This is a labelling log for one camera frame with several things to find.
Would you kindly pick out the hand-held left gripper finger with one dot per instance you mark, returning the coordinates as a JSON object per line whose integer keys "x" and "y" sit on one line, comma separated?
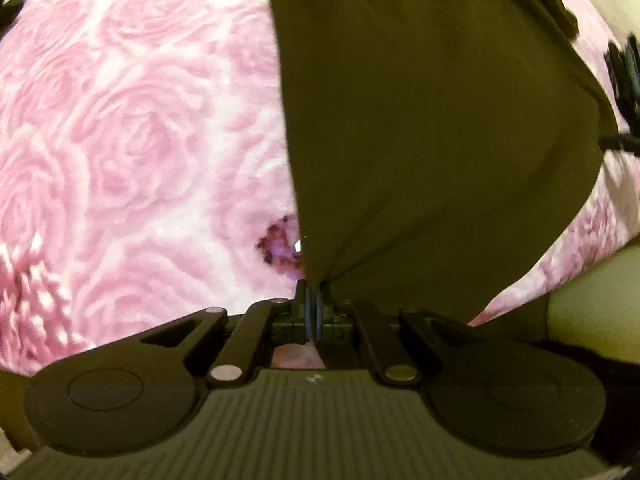
{"x": 306, "y": 320}
{"x": 317, "y": 320}

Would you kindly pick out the pink rose print blanket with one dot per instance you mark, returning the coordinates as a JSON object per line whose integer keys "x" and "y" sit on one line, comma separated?
{"x": 125, "y": 160}

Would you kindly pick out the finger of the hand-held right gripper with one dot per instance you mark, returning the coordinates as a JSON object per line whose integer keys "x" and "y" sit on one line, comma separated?
{"x": 625, "y": 77}
{"x": 622, "y": 142}

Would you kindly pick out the dark shirt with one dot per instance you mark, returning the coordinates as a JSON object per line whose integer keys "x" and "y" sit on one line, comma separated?
{"x": 425, "y": 135}

